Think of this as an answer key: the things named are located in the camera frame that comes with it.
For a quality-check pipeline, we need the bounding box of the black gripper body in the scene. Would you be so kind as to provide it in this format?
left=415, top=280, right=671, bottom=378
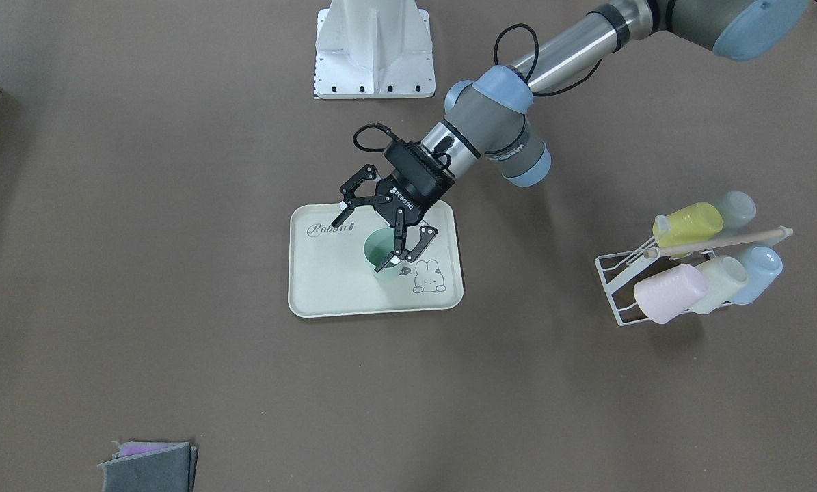
left=374, top=139, right=455, bottom=227

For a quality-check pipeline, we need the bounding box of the green cup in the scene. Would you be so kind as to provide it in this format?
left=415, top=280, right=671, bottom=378
left=362, top=227, right=404, bottom=281

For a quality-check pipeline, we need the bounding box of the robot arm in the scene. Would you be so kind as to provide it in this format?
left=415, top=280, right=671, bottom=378
left=331, top=1, right=807, bottom=271

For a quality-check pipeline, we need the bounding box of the cream rabbit tray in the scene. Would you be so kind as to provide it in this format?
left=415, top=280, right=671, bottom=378
left=287, top=202, right=464, bottom=318

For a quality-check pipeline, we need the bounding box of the white cup rack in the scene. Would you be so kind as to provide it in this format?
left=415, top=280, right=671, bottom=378
left=593, top=215, right=794, bottom=326

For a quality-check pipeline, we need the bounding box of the pink cup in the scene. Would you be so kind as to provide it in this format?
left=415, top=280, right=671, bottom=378
left=634, top=264, right=708, bottom=324

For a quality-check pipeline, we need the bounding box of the yellow cup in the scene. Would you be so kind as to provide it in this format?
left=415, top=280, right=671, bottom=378
left=652, top=202, right=723, bottom=248

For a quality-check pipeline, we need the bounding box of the cream cup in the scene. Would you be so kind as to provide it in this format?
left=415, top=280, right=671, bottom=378
left=689, top=255, right=749, bottom=314

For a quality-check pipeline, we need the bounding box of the grey cup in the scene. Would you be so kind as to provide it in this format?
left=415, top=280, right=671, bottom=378
left=710, top=190, right=758, bottom=234

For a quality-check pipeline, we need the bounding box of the blue cup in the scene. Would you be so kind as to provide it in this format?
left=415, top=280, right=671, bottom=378
left=728, top=245, right=783, bottom=305

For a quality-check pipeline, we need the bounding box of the grey folded cloth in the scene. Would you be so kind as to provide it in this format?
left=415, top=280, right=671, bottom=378
left=98, top=441, right=198, bottom=491

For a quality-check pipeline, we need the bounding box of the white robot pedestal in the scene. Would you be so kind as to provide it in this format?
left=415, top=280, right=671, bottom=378
left=314, top=1, right=436, bottom=100

